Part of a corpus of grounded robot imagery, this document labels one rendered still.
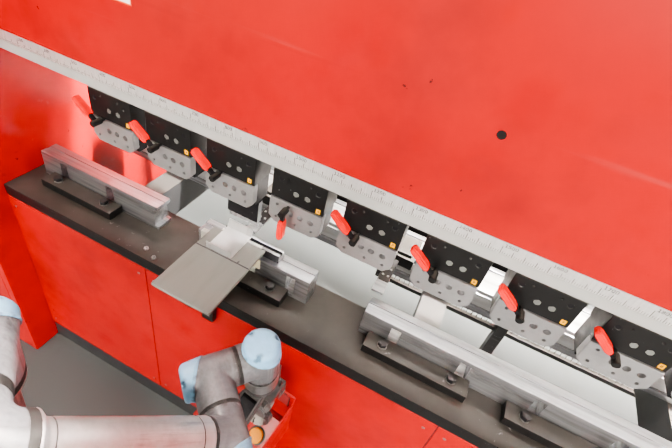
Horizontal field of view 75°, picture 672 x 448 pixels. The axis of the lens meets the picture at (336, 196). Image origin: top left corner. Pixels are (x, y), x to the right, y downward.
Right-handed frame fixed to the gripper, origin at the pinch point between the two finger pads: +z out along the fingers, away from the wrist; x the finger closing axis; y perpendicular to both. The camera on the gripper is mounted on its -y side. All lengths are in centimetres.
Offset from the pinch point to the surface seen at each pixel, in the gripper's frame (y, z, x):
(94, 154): 46, 7, 120
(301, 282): 34.8, -9.2, 11.0
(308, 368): 22.5, 8.4, -1.8
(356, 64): 40, -76, 8
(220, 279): 19.0, -14.6, 27.0
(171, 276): 11.8, -15.3, 37.4
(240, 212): 36, -23, 34
